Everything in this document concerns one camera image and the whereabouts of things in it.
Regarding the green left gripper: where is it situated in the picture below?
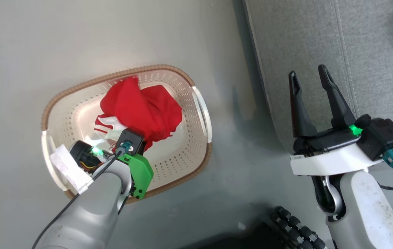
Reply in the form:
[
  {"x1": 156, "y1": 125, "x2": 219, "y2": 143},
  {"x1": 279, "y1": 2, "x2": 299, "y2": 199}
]
[{"x1": 117, "y1": 154, "x2": 155, "y2": 200}]

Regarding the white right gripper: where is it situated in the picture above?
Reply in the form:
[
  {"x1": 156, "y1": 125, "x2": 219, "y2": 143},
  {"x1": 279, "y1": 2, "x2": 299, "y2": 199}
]
[{"x1": 288, "y1": 64, "x2": 384, "y2": 176}]

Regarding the red basketball jersey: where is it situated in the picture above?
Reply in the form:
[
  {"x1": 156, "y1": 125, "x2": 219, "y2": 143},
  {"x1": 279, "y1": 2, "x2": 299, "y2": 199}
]
[{"x1": 94, "y1": 76, "x2": 183, "y2": 153}]

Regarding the grey fabric sofa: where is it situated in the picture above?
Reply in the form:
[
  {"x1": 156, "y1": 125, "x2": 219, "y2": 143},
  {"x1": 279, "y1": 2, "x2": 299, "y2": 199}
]
[{"x1": 243, "y1": 0, "x2": 393, "y2": 249}]

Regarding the cream perforated laundry basket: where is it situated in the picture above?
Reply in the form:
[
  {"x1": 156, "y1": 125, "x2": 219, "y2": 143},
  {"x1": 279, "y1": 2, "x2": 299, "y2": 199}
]
[{"x1": 40, "y1": 64, "x2": 213, "y2": 205}]

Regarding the black roller omni wheel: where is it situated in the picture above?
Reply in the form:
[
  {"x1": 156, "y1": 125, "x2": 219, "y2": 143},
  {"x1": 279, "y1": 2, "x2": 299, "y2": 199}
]
[{"x1": 270, "y1": 206, "x2": 329, "y2": 249}]

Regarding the teal left camera connector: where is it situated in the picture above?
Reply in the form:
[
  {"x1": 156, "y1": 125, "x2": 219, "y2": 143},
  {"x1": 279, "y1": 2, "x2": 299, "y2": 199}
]
[{"x1": 115, "y1": 141, "x2": 132, "y2": 157}]

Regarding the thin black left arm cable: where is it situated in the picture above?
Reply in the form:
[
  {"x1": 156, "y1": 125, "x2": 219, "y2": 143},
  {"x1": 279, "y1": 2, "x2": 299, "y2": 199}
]
[{"x1": 37, "y1": 149, "x2": 125, "y2": 249}]

